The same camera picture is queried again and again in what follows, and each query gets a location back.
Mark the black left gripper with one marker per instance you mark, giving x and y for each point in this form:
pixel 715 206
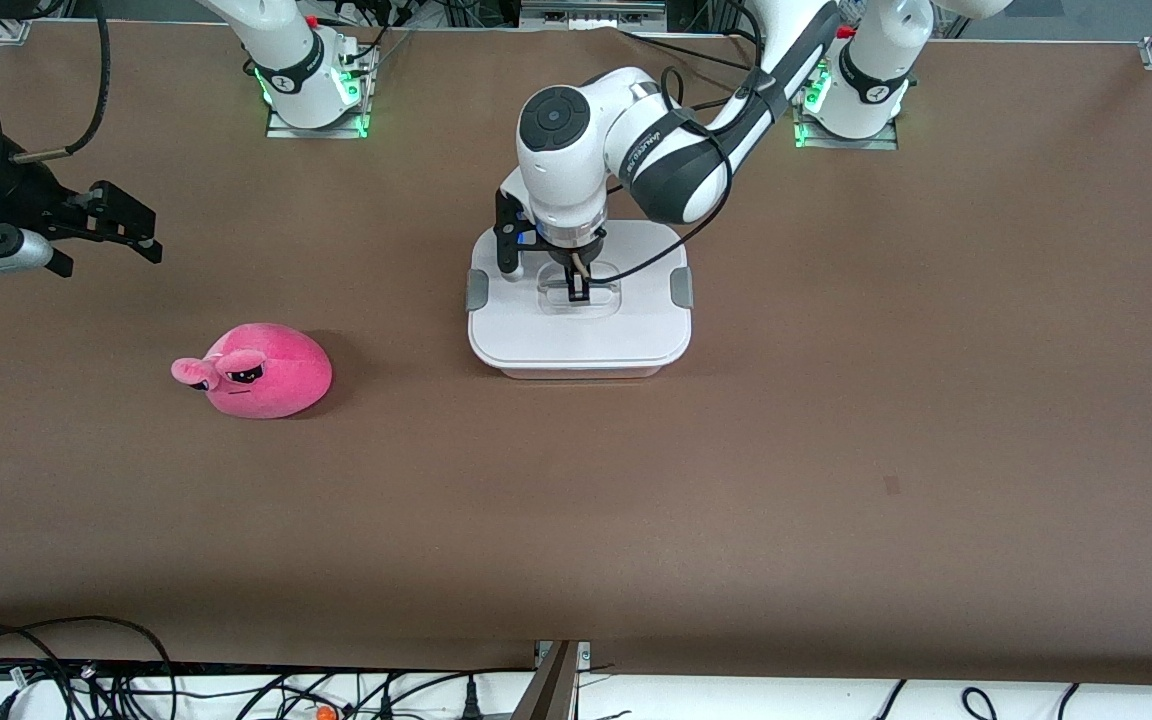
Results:
pixel 573 261

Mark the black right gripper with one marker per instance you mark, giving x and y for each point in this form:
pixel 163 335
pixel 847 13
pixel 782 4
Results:
pixel 28 197

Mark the white box lid grey latches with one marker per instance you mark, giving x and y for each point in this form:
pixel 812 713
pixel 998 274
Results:
pixel 576 335

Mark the pink plush toy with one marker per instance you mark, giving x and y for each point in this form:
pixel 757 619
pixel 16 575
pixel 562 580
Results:
pixel 266 375

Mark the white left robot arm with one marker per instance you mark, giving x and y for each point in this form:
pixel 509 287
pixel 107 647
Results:
pixel 566 170

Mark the pink translucent plastic box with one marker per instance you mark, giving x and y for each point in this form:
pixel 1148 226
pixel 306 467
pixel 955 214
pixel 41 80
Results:
pixel 581 371

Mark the aluminium profile beam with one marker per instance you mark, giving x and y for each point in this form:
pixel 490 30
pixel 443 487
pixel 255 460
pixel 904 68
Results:
pixel 554 685

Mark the small aluminium corner bracket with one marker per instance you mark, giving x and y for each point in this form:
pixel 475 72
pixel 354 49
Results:
pixel 14 30

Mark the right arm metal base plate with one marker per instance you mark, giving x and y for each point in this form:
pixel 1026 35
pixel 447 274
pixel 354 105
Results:
pixel 321 128

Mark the silver frame extrusion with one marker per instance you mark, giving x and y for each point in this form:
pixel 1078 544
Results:
pixel 591 12

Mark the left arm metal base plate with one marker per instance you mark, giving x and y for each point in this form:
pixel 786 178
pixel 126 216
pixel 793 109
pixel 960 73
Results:
pixel 886 142

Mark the black rail strip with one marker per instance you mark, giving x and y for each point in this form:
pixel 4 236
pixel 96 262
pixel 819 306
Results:
pixel 236 670

